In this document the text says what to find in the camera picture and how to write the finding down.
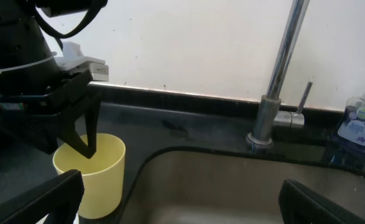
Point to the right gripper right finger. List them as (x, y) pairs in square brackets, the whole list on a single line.
[(306, 205)]

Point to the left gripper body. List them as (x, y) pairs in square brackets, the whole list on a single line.
[(20, 77)]

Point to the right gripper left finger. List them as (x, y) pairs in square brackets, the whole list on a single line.
[(45, 196)]

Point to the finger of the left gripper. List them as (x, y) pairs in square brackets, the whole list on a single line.
[(33, 133), (92, 124)]

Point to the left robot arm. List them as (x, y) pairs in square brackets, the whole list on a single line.
[(8, 12)]

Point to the yellow cup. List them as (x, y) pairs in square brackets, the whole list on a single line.
[(104, 186)]

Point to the blue soap bottle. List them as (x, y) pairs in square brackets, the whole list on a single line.
[(356, 137)]

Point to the steel sink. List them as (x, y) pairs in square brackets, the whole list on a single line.
[(216, 186)]

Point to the steel tap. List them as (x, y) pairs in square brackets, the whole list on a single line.
[(264, 121)]

